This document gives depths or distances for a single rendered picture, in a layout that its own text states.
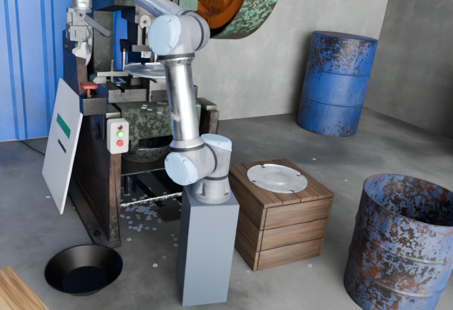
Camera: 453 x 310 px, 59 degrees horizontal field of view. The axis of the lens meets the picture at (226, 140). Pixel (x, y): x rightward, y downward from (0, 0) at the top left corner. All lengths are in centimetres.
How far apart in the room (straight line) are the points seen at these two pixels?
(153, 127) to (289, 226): 76
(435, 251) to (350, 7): 329
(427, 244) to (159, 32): 118
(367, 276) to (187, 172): 89
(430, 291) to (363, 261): 26
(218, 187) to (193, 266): 33
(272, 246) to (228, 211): 45
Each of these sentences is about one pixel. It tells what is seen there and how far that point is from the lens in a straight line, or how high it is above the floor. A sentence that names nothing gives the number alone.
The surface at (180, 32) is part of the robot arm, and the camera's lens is 124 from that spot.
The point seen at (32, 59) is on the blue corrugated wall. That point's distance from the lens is 304.
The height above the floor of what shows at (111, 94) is 69.
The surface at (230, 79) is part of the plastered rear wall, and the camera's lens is 371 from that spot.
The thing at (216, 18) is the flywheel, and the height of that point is 103.
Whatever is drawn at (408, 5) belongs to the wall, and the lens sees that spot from 488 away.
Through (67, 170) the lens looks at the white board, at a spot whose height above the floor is 23.
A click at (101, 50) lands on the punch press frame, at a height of 82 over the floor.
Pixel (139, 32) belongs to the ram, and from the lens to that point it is 189.
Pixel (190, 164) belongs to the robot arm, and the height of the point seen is 65.
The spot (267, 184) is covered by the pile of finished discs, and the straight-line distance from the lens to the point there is 186.
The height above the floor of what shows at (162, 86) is 72.
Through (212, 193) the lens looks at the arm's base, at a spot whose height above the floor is 49.
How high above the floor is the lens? 118
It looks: 21 degrees down
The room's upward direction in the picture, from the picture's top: 7 degrees clockwise
